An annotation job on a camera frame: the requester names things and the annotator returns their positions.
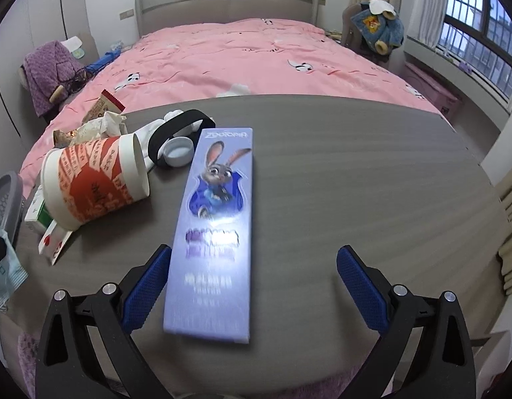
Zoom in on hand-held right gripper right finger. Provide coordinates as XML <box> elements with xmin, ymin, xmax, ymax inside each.
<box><xmin>336</xmin><ymin>244</ymin><xmax>476</xmax><ymax>399</ymax></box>

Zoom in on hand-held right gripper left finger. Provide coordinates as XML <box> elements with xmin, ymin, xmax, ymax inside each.
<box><xmin>35</xmin><ymin>244</ymin><xmax>173</xmax><ymax>399</ymax></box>

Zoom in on light blue wipes packet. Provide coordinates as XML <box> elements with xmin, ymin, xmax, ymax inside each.
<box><xmin>0</xmin><ymin>189</ymin><xmax>29</xmax><ymax>312</ymax></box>

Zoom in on grey perforated plastic basket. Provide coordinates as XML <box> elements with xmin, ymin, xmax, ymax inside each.
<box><xmin>0</xmin><ymin>172</ymin><xmax>24</xmax><ymax>242</ymax></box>

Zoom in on white blue plastic packet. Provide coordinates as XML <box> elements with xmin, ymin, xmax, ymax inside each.
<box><xmin>162</xmin><ymin>127</ymin><xmax>256</xmax><ymax>345</ymax></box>

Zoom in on red and white paper cup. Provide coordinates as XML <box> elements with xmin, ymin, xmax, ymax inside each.
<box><xmin>40</xmin><ymin>132</ymin><xmax>151</xmax><ymax>231</ymax></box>

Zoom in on black elastic band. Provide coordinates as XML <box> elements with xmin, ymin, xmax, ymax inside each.
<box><xmin>148</xmin><ymin>109</ymin><xmax>216</xmax><ymax>171</ymax></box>

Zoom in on white card with red hearts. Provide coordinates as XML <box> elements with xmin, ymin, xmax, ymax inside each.
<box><xmin>38</xmin><ymin>218</ymin><xmax>74</xmax><ymax>267</ymax></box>

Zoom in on pink fluffy rug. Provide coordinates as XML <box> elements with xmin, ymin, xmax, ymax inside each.
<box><xmin>16</xmin><ymin>332</ymin><xmax>45</xmax><ymax>387</ymax></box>

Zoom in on red silver snack wrapper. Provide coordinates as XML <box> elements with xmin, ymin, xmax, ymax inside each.
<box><xmin>52</xmin><ymin>128</ymin><xmax>80</xmax><ymax>147</ymax></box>

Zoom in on white bottle cap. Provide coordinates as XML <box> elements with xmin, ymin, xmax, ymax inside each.
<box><xmin>162</xmin><ymin>137</ymin><xmax>195</xmax><ymax>168</ymax></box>

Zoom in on crumpled cream tissue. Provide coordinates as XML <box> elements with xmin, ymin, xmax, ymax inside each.
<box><xmin>73</xmin><ymin>110</ymin><xmax>128</xmax><ymax>146</ymax></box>

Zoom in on beige snack wrapper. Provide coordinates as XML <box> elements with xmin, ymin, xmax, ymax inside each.
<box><xmin>82</xmin><ymin>89</ymin><xmax>127</xmax><ymax>123</ymax></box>

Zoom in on purple knitted cloth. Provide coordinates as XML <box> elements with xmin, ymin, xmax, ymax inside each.
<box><xmin>22</xmin><ymin>41</ymin><xmax>87</xmax><ymax>118</ymax></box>

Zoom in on pink storage box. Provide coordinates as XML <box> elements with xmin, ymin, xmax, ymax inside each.
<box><xmin>403</xmin><ymin>60</ymin><xmax>464</xmax><ymax>119</ymax></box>

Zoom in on white cloth on chair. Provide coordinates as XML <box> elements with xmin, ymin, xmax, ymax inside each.
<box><xmin>60</xmin><ymin>35</ymin><xmax>87</xmax><ymax>61</ymax></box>

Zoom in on blue flat item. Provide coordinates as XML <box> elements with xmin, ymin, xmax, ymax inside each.
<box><xmin>87</xmin><ymin>50</ymin><xmax>121</xmax><ymax>71</ymax></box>

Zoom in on white wardrobe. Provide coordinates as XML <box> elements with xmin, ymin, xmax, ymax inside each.
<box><xmin>0</xmin><ymin>0</ymin><xmax>86</xmax><ymax>142</ymax></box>

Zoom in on bed with pink duvet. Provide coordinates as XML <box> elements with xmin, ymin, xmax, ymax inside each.
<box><xmin>19</xmin><ymin>17</ymin><xmax>452</xmax><ymax>200</ymax></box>

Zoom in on blue denim jacket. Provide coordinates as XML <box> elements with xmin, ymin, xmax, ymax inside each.
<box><xmin>351</xmin><ymin>3</ymin><xmax>405</xmax><ymax>57</ymax></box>

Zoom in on barred window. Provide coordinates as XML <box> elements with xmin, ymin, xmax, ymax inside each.
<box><xmin>439</xmin><ymin>0</ymin><xmax>512</xmax><ymax>106</ymax></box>

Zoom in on grey upholstered headboard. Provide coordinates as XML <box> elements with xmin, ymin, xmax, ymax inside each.
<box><xmin>135</xmin><ymin>0</ymin><xmax>321</xmax><ymax>38</ymax></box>

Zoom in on black cables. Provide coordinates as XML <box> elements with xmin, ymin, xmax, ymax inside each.
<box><xmin>67</xmin><ymin>66</ymin><xmax>95</xmax><ymax>93</ymax></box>

